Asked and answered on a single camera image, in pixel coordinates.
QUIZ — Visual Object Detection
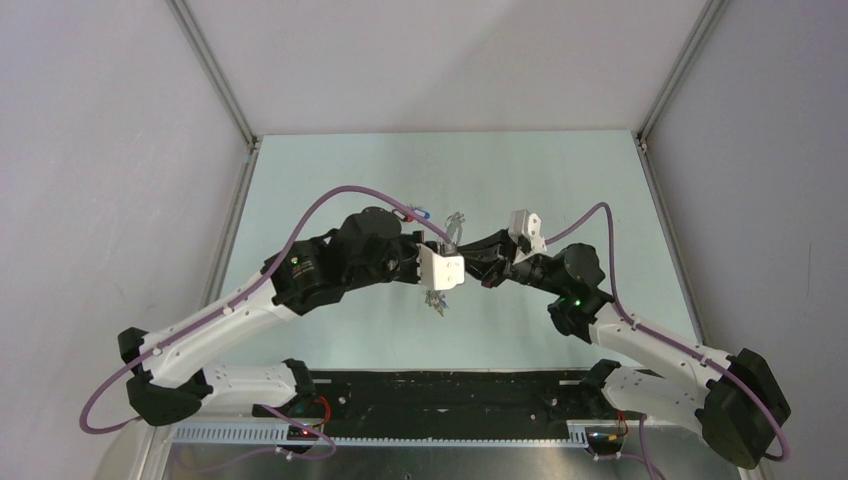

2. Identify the large grey keyring with keys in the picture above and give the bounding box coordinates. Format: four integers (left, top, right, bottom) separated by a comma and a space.
418, 211, 465, 316

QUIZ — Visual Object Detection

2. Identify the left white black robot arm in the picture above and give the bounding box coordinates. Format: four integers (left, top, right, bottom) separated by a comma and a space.
118, 207, 438, 426

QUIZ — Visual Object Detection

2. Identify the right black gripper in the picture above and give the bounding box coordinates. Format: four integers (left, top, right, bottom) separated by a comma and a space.
455, 227, 568, 297

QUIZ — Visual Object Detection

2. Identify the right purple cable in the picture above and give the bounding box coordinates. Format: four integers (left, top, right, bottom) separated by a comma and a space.
544, 201, 792, 462

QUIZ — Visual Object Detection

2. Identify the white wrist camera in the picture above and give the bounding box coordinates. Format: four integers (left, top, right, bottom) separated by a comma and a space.
507, 209, 547, 262
419, 244, 465, 291

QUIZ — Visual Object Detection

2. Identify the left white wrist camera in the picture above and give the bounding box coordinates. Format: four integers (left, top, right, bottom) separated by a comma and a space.
419, 244, 465, 291

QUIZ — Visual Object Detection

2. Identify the purple cable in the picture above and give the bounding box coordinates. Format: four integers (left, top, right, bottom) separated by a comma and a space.
544, 201, 792, 462
79, 185, 454, 436

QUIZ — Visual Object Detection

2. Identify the pile of removed keys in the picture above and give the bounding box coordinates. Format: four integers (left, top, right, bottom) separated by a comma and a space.
391, 205, 431, 223

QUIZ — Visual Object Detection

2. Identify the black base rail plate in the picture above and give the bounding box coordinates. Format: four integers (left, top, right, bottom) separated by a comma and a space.
251, 369, 670, 441

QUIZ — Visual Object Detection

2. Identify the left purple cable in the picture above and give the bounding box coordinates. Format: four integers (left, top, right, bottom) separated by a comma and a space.
79, 185, 454, 436

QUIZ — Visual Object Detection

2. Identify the white slotted cable duct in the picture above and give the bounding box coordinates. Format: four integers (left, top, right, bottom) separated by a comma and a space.
172, 422, 588, 448

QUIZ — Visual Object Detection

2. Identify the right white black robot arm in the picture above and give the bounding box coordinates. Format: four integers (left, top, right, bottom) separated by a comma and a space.
458, 230, 791, 470

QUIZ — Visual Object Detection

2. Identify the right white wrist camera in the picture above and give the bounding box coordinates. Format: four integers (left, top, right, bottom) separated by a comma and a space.
507, 209, 547, 262

